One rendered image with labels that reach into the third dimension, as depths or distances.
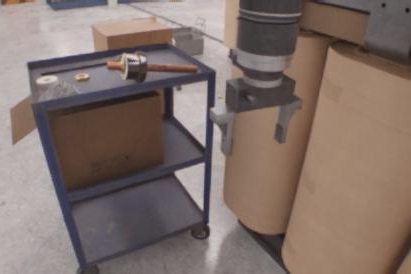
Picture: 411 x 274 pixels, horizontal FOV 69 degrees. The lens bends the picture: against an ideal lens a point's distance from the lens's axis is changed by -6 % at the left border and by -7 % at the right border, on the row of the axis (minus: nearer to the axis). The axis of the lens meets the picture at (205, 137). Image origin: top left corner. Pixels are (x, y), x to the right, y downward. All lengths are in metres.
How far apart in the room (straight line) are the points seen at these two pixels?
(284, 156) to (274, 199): 0.22
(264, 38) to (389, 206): 0.62
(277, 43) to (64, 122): 0.78
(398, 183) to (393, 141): 0.12
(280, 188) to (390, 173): 0.53
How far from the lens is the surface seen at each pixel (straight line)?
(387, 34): 0.87
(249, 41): 0.55
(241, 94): 0.58
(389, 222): 1.02
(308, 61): 1.07
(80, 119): 1.13
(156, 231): 1.58
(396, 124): 0.85
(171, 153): 1.40
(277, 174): 1.27
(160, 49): 1.53
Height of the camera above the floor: 1.30
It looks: 31 degrees down
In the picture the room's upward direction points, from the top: 2 degrees clockwise
